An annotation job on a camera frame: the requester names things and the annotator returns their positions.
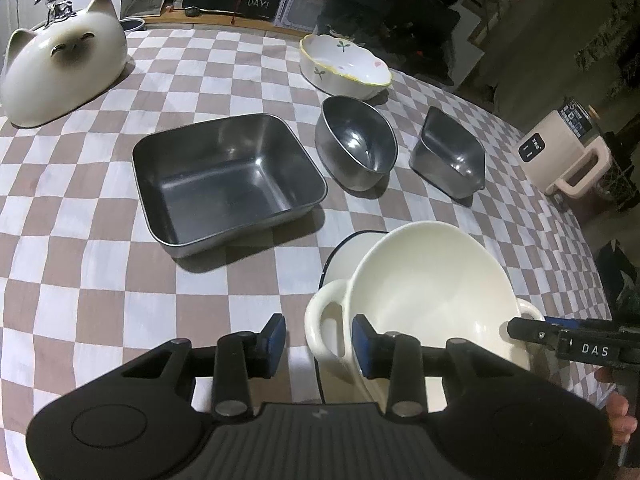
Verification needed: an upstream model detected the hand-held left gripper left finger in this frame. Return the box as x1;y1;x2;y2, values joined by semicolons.
120;314;287;421

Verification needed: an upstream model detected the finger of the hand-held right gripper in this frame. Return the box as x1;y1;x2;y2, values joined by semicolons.
544;316;621;331
506;316;563;356

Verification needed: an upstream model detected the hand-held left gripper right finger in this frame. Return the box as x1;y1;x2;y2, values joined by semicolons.
351;314;531;418

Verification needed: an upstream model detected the white leaf-print plate dark rim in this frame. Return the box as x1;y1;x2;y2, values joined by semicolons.
320;230;391;405

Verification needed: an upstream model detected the cream bowl with handles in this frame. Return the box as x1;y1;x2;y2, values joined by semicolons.
304;220;546;403

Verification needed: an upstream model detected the large square steel tray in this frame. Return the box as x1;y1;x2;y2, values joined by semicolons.
131;113;328;260

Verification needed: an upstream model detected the small square steel bowl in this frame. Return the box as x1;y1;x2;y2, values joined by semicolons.
408;106;487;200

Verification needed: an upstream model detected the round steel bowl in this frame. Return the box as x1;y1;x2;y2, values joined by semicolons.
314;95;399;192

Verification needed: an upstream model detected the white floral bowl yellow rim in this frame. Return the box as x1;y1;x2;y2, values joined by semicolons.
299;33;393;101

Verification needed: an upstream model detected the person's right hand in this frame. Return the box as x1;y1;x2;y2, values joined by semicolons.
595;369;631;446

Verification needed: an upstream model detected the white net hanging basket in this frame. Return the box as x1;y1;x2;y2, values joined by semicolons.
597;132;640;211

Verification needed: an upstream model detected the cream electric kettle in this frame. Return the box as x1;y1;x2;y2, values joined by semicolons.
517;96;611;196

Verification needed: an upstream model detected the brown white checkered tablecloth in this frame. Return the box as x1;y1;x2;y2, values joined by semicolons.
0;25;616;480

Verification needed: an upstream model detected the printed hanging cloth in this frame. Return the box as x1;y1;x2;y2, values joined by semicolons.
575;5;640;101

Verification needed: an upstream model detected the white cat-shaped ceramic dome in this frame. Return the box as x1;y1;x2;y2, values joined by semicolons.
0;0;128;128

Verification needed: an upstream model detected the small metal faucet ornament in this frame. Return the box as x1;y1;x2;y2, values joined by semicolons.
34;0;76;26

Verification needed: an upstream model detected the white perforated frame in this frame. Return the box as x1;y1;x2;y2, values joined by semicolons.
272;0;331;31

